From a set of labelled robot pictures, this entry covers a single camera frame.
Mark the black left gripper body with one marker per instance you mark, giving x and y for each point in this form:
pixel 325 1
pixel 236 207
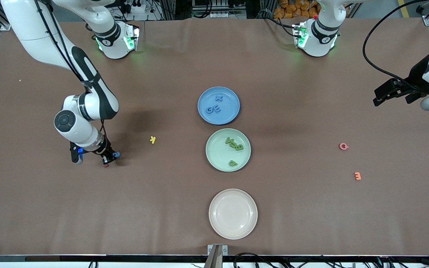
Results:
pixel 416 75

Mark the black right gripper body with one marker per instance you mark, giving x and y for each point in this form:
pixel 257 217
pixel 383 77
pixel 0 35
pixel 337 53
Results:
pixel 102 147

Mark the blue foam letter G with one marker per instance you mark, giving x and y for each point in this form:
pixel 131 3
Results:
pixel 208 109

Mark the blue foam letter E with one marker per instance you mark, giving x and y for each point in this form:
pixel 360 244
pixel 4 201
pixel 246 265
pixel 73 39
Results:
pixel 217 109

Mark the green foam letter N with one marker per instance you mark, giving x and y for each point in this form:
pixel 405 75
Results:
pixel 228 140

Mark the green foam letter P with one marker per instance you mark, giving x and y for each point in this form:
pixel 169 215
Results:
pixel 231 163

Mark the blue foam letter X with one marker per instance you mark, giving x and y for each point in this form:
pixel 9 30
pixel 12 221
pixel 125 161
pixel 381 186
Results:
pixel 219 98

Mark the green foam letter U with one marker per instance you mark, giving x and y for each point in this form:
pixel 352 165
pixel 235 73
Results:
pixel 233 143

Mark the green foam letter B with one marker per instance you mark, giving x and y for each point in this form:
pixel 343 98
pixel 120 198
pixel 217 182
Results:
pixel 240 147

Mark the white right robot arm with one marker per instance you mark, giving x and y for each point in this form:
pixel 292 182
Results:
pixel 99 100

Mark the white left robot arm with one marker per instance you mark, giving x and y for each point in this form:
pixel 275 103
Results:
pixel 317 41

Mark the brown table cover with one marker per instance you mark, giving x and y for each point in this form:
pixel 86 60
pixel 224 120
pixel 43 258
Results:
pixel 162 204

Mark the pink foam letter G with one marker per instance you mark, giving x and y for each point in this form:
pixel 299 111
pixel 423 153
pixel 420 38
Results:
pixel 341 146

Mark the orange foam letter E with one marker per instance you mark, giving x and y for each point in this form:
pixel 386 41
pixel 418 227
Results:
pixel 358 176

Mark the green plate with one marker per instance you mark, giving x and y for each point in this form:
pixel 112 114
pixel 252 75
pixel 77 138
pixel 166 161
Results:
pixel 218 154

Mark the blue plate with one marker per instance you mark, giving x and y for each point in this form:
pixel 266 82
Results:
pixel 229 111

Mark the bag of oranges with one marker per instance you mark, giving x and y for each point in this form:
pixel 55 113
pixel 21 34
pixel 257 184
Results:
pixel 292 7

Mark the beige pink plate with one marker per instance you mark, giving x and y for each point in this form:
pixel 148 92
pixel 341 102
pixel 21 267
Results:
pixel 233 214

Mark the white power strip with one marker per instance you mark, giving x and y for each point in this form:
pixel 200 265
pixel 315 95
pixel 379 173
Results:
pixel 217 15
pixel 138 8

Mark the black table edge rail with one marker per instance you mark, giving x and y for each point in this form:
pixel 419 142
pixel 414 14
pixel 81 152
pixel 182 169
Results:
pixel 88 258

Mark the silver camera mount bracket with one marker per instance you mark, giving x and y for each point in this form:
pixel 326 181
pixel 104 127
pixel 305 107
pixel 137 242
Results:
pixel 217 251

